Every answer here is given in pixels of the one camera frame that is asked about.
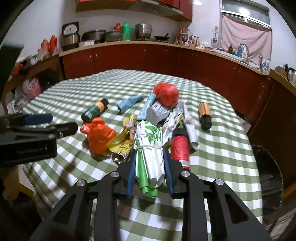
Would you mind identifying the orange plastic bag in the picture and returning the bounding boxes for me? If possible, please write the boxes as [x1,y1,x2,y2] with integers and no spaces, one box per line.
[80,117,116,154]

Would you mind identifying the green bottle orange label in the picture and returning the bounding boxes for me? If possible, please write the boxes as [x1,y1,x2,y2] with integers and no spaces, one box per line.
[81,98,109,123]

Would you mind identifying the yellow snack wrapper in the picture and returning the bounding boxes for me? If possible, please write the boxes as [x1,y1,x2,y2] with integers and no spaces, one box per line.
[107,114,137,164]

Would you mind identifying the light blue wrapper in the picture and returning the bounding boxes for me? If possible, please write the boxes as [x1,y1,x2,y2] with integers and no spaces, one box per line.
[117,93,144,114]

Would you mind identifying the teal white tube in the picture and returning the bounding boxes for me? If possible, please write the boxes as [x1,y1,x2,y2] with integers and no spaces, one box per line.
[137,92,156,121]

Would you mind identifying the red bottle black cap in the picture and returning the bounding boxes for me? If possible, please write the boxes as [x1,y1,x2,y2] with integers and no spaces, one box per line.
[171,128,190,170]

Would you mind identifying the orange bottle black cap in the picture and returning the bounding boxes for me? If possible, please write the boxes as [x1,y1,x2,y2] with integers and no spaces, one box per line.
[199,102,212,130]

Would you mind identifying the red plastic bag ball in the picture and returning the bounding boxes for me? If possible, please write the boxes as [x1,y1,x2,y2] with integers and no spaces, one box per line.
[153,82,179,108]

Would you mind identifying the white red-printed wrapper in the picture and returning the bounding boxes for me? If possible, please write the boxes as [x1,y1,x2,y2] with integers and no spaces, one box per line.
[146,101,171,126]

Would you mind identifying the black trash bin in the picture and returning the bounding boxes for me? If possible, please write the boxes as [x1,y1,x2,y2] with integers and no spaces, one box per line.
[251,145,283,222]

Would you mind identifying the pink plastic bag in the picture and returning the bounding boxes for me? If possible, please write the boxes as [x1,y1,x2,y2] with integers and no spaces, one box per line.
[22,78,42,100]

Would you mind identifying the green checked tablecloth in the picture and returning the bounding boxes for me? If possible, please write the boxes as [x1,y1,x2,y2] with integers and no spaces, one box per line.
[22,70,262,240]

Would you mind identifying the orange detergent bottle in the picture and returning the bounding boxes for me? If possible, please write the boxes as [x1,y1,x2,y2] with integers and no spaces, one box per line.
[48,35,57,56]

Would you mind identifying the rice cooker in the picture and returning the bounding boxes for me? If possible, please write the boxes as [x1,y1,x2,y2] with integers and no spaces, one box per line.
[61,21,80,51]

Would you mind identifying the dark cooking pot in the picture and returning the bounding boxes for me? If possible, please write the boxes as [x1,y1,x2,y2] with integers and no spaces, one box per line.
[82,30,106,44]

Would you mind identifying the grey wok bowl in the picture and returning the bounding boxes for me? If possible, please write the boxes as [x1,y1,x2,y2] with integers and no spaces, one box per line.
[104,30,122,42]

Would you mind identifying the red thermos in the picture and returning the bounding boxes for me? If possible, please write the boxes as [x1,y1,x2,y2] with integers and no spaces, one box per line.
[114,23,122,31]

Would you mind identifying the green thermos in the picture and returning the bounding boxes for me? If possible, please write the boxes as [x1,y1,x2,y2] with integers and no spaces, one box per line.
[122,22,133,41]

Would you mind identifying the red lower cabinets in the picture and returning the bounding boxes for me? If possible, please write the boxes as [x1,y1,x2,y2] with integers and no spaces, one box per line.
[61,42,295,186]

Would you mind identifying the red cabinets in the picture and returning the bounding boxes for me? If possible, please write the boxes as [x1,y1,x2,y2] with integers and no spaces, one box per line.
[61,42,295,186]
[75,0,193,22]

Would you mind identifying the steel stock pot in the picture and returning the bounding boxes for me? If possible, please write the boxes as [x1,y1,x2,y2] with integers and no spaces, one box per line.
[135,23,152,39]

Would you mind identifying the black frying pan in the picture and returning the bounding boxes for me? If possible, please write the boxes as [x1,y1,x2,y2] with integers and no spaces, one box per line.
[154,33,170,43]

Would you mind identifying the spice jar rack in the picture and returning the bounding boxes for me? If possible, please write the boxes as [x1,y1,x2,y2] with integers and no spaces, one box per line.
[173,27,197,46]

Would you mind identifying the steel kettle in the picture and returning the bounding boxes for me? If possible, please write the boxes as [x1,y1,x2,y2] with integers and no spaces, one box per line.
[285,63,296,86]

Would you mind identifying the steel faucet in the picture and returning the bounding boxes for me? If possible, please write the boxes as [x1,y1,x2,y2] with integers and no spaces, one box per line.
[237,43,249,64]

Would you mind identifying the red upper cabinets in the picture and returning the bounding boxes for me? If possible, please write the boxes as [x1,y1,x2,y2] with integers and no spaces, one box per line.
[75,0,193,22]

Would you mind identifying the pink window curtain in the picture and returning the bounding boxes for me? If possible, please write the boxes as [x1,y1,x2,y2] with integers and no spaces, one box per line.
[221,15,273,65]

